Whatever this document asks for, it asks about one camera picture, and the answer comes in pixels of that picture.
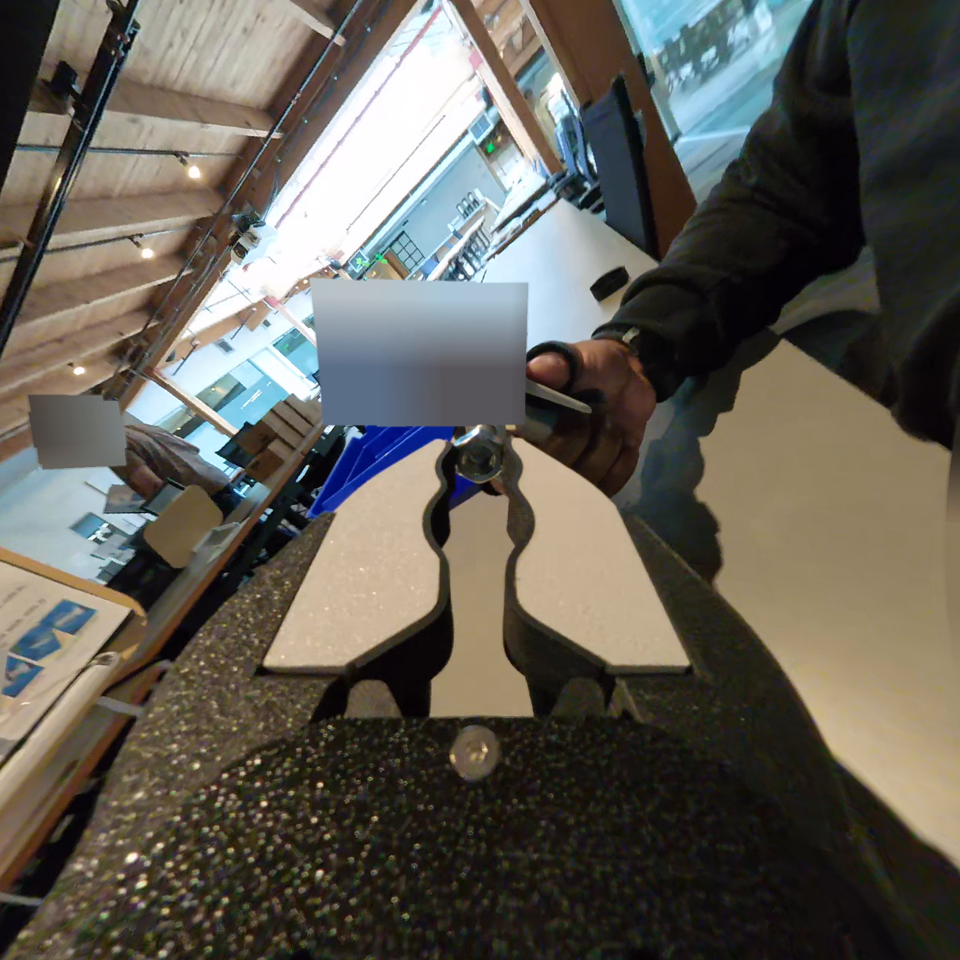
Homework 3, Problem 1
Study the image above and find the instruction poster board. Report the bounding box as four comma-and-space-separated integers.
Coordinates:
0, 546, 149, 751

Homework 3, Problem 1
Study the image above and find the wooden column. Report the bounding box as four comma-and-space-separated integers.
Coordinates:
517, 0, 700, 260

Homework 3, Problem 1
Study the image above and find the silver hex nut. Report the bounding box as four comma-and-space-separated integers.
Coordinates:
452, 436, 505, 485

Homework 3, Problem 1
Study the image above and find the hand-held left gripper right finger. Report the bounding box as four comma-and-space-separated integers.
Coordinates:
502, 438, 693, 676

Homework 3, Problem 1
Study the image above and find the tan backing board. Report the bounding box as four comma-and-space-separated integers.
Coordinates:
141, 483, 226, 570

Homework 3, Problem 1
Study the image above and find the person's right hand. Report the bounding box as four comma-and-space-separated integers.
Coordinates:
525, 337, 659, 498

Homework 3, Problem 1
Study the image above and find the person's right forearm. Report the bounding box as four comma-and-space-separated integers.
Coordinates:
591, 0, 875, 406

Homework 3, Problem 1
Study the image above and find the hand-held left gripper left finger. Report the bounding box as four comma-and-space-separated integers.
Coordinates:
259, 438, 457, 676

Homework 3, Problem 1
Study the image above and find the large blue plastic bin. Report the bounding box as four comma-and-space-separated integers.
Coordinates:
306, 425, 481, 520

